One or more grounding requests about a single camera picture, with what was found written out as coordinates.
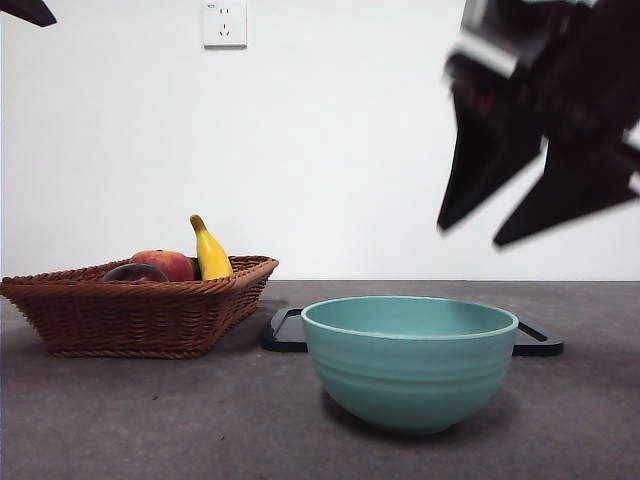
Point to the teal ceramic bowl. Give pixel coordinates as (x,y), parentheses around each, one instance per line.
(410,380)

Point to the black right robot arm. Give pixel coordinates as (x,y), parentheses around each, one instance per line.
(590,75)

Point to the dark purple plum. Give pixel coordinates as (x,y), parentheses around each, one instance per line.
(135,274)

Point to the brown wicker basket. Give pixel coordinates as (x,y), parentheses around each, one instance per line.
(125,320)

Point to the yellow banana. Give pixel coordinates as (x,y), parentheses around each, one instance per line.
(210,255)

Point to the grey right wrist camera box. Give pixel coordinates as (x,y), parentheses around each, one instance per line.
(487,52)

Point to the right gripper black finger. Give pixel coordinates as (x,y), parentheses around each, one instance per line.
(575,195)
(480,165)

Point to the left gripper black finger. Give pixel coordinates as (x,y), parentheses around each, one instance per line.
(30,10)

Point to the dark green rectangular tray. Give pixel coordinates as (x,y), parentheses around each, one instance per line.
(280,337)

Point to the white wall socket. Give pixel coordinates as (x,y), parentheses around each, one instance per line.
(224,30)

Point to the red orange peach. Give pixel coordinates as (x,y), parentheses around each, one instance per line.
(172,265)

